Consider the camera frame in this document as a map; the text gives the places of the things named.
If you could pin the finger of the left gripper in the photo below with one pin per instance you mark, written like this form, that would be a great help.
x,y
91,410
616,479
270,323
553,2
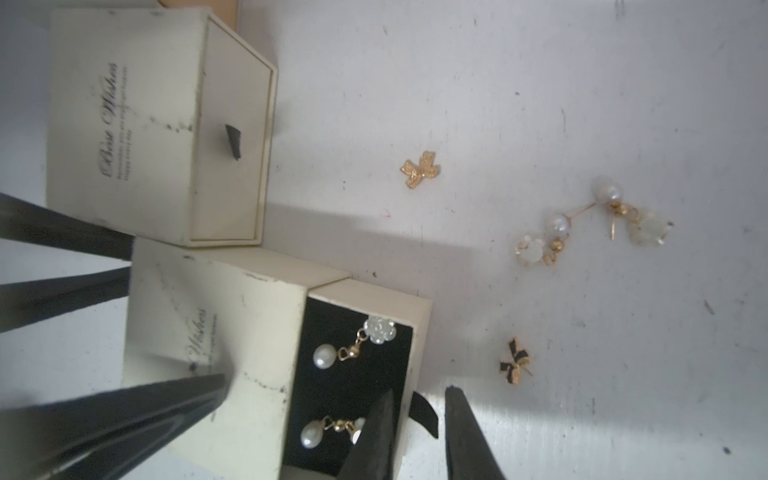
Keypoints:
x,y
106,435
53,264

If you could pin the white flower earring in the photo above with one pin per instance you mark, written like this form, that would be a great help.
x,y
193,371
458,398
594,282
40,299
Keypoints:
x,y
644,226
545,249

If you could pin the cream drawer jewelry box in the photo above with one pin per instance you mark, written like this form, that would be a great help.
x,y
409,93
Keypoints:
x,y
226,10

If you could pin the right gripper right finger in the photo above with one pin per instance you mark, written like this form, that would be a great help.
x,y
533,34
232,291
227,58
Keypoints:
x,y
468,455

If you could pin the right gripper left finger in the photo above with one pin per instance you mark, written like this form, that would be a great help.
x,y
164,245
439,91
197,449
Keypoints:
x,y
371,458

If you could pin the black gold bow earring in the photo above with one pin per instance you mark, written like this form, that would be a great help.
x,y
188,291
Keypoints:
x,y
515,362

